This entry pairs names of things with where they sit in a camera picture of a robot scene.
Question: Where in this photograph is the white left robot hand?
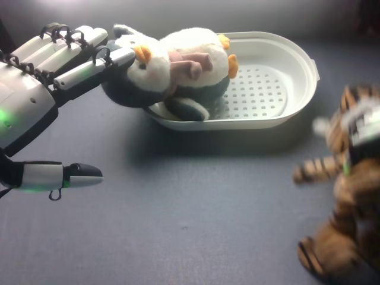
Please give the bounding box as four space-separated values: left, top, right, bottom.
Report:
0 23 136 201

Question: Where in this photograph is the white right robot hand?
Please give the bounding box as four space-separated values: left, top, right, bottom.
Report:
340 97 380 175

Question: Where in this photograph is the plush tiger toy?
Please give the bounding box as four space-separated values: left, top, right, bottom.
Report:
292 84 380 278

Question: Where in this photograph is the plush penguin with pink bow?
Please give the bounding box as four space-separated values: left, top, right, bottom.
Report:
100 24 239 122

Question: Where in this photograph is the white plastic perforated tray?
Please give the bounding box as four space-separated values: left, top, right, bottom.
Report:
144 31 321 132

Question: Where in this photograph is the grey table cloth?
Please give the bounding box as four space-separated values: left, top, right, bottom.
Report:
0 35 380 285

